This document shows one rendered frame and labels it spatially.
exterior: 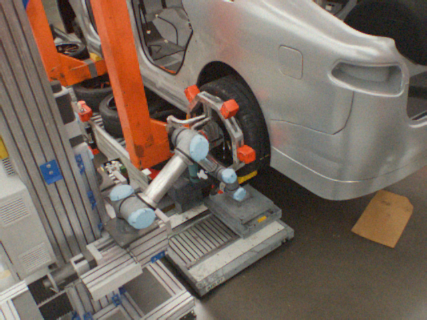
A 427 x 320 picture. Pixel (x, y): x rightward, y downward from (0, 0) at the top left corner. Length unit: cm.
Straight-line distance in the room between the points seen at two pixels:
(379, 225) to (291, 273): 79
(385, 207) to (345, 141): 150
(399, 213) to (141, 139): 199
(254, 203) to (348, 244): 72
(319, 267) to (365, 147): 117
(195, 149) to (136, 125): 104
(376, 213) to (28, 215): 247
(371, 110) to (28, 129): 150
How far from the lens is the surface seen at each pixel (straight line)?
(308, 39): 213
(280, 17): 227
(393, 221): 353
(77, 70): 488
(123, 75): 287
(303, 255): 318
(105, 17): 274
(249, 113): 263
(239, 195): 244
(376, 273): 315
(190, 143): 205
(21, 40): 191
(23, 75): 194
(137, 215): 204
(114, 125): 414
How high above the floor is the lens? 233
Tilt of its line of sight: 34 degrees down
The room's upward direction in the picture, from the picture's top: 7 degrees counter-clockwise
